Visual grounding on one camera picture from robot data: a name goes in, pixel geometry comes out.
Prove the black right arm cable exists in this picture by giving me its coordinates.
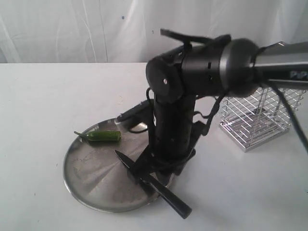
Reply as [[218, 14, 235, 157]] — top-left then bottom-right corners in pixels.
[[144, 28, 308, 154]]

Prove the black knife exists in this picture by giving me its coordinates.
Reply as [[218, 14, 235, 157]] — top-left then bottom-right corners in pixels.
[[115, 150, 192, 219]]

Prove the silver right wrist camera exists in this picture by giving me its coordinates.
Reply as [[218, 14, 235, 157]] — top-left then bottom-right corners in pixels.
[[115, 101, 151, 134]]

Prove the green cucumber piece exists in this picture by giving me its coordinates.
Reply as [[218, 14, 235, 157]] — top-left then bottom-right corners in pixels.
[[74, 130, 121, 145]]

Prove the round stainless steel plate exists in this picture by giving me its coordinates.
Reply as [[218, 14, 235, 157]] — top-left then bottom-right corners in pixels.
[[63, 118, 159, 213]]

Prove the chrome wire utensil holder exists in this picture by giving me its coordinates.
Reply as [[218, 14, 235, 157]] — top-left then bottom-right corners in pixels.
[[218, 41, 308, 154]]

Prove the white backdrop curtain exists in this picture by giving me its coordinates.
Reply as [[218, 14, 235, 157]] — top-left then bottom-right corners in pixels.
[[0, 0, 308, 63]]

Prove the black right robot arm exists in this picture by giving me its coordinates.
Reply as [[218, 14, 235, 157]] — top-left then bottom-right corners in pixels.
[[130, 32, 308, 182]]

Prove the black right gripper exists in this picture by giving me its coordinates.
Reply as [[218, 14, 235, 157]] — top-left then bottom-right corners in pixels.
[[130, 96, 196, 184]]

